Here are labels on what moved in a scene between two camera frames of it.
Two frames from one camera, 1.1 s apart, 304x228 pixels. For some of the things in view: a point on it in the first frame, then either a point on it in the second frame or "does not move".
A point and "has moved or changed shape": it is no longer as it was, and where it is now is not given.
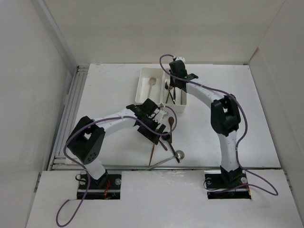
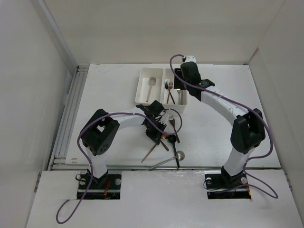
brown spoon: (171, 120) has moved or changed shape
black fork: (166, 87) does not move
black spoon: (167, 137) has moved or changed shape
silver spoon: (179, 155) does not move
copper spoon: (152, 151) → (163, 136)
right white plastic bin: (174, 98) does not move
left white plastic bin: (150, 85) does not move
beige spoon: (152, 81) does not move
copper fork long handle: (170, 87) does not move
